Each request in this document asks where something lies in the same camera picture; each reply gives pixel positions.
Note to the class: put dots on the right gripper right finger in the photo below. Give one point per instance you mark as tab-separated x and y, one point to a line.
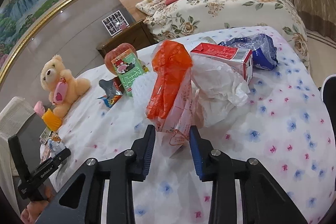
200	150

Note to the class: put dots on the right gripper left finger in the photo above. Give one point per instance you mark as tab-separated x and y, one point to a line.
143	150

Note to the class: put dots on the orange white plastic bag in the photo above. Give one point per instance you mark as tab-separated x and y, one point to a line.
171	105

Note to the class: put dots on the white paper bag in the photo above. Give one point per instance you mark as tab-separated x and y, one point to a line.
219	90

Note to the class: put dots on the green drink carton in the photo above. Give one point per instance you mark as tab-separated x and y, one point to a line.
128	68

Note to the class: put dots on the red white milk carton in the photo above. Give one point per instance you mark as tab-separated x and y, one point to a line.
239	59

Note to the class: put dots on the blue plastic wrapper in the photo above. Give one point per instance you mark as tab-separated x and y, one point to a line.
264	53

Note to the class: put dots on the person's left hand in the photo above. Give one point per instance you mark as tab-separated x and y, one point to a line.
34	209

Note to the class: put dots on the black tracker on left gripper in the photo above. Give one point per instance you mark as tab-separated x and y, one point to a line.
22	151

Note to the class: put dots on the small cards pile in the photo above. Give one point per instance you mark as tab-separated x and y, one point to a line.
51	144

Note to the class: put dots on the yellow orange toy block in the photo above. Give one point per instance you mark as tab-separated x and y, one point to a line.
51	120

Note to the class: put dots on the white cloth covered chair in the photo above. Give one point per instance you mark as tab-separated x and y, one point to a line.
13	117

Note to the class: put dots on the pink toy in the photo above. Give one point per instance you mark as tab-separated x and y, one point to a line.
39	108

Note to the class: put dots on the beige teddy bear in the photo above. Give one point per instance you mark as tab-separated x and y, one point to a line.
63	88

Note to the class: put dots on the red apple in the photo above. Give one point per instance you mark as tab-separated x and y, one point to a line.
111	55

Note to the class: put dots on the brown wooden nightstand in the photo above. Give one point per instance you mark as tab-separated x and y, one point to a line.
138	35

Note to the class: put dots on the floral pillow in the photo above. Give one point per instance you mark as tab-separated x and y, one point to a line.
149	7

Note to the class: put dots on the floral bed quilt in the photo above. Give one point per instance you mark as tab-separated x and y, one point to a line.
188	17

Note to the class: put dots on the black white photo frame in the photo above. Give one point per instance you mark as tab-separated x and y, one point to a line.
115	23

